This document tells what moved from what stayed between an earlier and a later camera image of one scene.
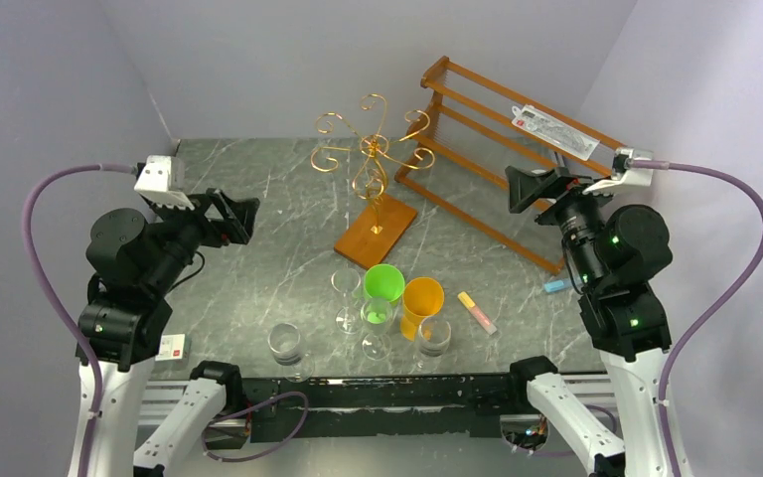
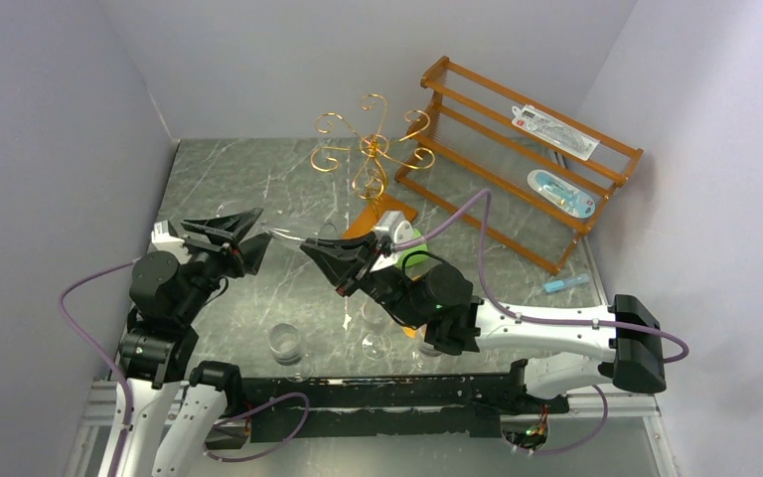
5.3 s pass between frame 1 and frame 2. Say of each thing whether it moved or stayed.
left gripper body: moved
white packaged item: stayed
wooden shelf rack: stayed
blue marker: stayed
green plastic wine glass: moved
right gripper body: moved
